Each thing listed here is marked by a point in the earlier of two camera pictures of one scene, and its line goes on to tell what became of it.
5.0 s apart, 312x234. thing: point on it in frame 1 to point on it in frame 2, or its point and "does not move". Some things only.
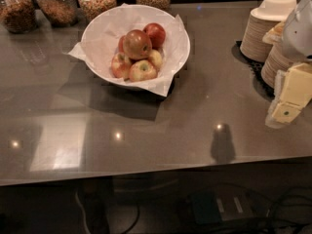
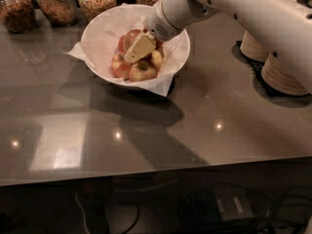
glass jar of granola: (58, 4) does not move
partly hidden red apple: (121, 44) does not move
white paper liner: (99, 42) does not move
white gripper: (298, 36) to (156, 22)
